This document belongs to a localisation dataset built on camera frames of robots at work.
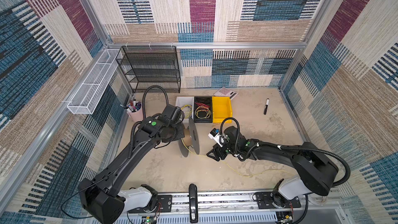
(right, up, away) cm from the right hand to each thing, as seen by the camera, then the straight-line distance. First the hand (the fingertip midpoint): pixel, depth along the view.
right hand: (212, 152), depth 84 cm
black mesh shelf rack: (-41, +51, +24) cm, 70 cm away
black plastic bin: (-2, +29, +27) cm, 39 cm away
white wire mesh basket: (-73, +28, +5) cm, 78 cm away
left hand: (-15, +13, -9) cm, 22 cm away
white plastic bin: (-21, +28, +26) cm, 44 cm away
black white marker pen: (+39, +25, +24) cm, 52 cm away
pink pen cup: (-47, +22, +12) cm, 53 cm away
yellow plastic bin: (+8, +22, +24) cm, 34 cm away
